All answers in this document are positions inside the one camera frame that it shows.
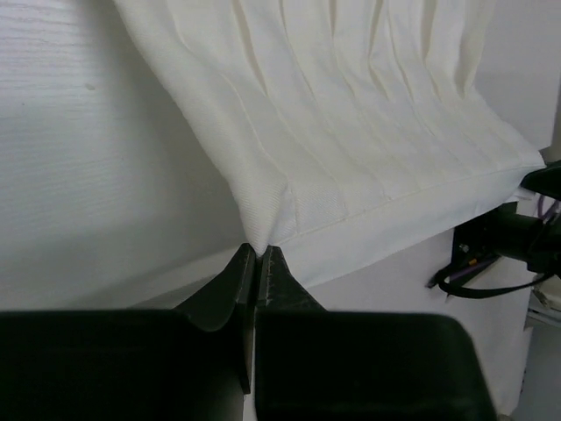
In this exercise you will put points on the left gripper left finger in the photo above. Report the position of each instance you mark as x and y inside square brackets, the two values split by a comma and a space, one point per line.
[191, 362]

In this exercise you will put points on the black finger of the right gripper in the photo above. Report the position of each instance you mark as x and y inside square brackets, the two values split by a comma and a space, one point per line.
[545, 181]

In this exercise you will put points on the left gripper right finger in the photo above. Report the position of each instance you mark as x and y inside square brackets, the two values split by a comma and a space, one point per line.
[317, 364]

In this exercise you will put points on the white pleated skirt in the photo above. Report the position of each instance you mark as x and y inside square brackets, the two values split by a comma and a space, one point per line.
[346, 130]

